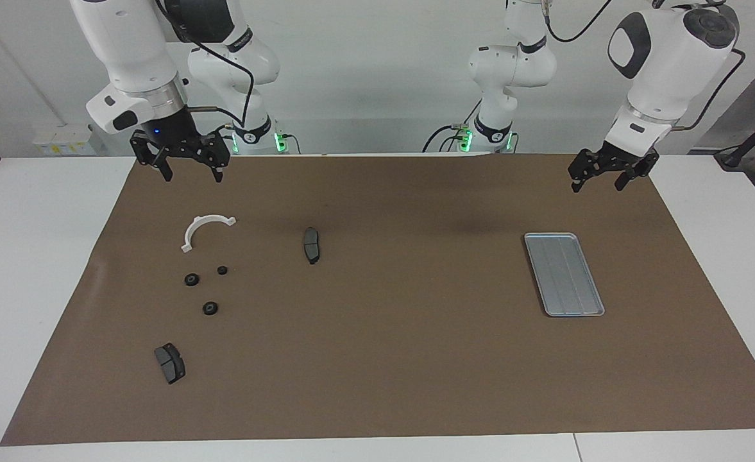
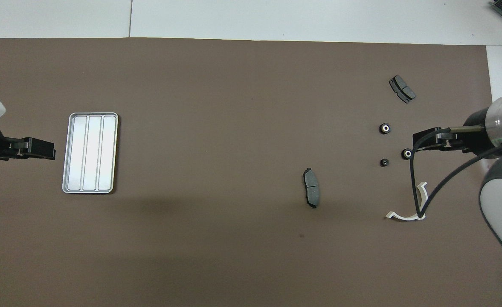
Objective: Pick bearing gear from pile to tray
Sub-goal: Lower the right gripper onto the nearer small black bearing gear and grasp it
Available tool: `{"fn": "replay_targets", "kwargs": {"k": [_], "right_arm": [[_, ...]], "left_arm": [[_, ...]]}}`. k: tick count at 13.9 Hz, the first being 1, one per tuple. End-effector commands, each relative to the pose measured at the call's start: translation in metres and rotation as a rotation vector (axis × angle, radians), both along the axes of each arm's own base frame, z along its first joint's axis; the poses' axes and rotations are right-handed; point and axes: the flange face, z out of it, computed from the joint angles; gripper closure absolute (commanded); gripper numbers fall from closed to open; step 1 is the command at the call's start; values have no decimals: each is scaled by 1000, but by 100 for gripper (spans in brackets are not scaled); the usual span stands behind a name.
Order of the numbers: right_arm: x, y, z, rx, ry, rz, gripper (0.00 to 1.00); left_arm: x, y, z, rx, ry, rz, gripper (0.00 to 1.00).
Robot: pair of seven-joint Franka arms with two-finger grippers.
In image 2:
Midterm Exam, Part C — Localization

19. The brown table mat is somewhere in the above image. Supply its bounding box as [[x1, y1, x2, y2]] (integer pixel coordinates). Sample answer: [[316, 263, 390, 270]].
[[0, 38, 502, 307]]

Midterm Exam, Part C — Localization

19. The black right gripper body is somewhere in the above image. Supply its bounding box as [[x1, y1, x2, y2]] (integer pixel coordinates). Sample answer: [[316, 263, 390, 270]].
[[441, 109, 498, 159]]

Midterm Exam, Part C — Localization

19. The short grey brake pad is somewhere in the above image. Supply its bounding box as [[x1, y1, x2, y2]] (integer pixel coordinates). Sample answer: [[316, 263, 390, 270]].
[[389, 75, 417, 104]]

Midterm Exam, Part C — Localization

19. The long grey brake pad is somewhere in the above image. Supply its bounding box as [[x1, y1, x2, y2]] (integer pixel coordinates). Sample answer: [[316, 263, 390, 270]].
[[303, 167, 321, 209]]

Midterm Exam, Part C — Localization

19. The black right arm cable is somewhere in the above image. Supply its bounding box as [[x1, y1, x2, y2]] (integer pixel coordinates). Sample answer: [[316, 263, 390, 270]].
[[409, 128, 502, 218]]

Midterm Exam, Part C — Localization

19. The white curved plastic bracket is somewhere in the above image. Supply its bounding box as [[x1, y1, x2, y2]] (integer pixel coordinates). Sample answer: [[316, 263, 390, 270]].
[[385, 181, 428, 221]]

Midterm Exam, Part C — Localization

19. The silver metal tray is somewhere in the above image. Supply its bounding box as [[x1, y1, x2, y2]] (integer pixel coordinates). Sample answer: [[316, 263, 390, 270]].
[[62, 112, 119, 195]]

